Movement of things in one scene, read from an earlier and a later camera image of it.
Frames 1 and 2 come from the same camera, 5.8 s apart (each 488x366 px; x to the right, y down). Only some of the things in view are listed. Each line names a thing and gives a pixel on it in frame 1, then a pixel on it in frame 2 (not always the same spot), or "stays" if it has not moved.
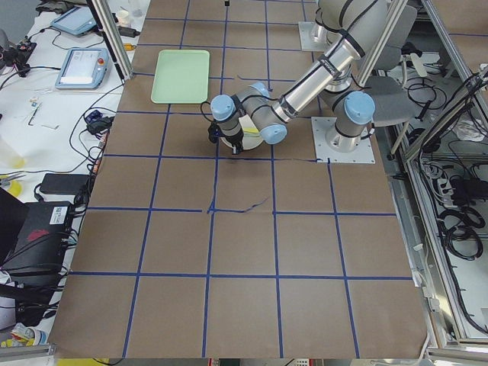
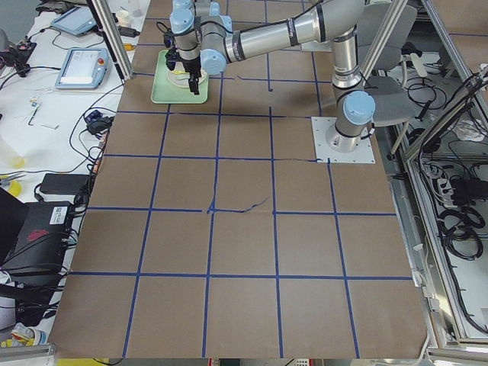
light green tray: (181, 76) stays
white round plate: (251, 140) → (179, 77)
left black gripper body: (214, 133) → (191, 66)
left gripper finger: (236, 149) → (194, 84)
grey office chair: (395, 103) stays
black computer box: (40, 248) stays
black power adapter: (128, 32) stays
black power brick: (65, 184) stays
